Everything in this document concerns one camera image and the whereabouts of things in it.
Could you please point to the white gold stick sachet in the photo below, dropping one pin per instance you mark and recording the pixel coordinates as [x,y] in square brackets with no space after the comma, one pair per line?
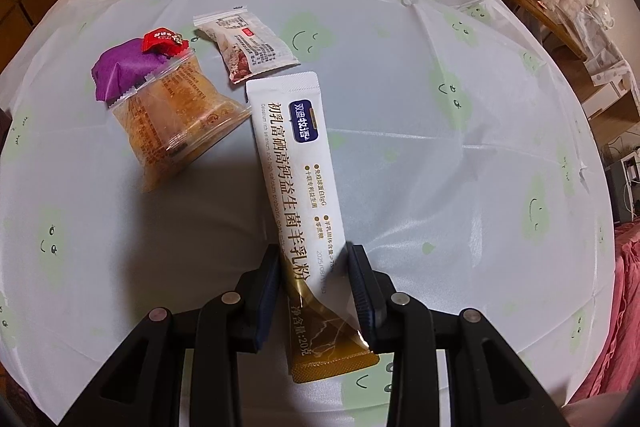
[295,157]

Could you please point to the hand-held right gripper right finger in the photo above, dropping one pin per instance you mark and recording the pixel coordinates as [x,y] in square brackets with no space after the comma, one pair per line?
[362,302]

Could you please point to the white teapot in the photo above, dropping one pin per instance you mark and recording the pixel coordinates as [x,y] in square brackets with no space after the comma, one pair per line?
[600,16]

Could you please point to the grey appliance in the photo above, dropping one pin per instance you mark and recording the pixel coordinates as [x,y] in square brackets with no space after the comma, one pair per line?
[625,187]

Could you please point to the pink blanket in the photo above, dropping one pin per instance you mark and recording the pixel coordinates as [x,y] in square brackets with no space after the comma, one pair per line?
[625,307]

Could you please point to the clear plastic cover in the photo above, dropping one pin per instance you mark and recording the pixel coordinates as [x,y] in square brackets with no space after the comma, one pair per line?
[605,52]

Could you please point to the clear orange cake packet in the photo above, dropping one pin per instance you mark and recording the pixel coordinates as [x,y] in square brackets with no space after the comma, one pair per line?
[175,117]

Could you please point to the small red candy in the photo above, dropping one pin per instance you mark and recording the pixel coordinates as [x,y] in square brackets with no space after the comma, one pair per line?
[162,39]

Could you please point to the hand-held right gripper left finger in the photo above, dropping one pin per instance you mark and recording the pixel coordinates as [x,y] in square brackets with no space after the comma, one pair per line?
[267,297]

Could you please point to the purple snack packet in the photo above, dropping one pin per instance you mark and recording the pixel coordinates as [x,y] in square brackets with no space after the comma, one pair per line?
[125,64]

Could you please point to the white nut snack packet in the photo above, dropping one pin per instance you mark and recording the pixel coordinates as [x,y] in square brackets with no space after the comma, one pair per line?
[250,44]

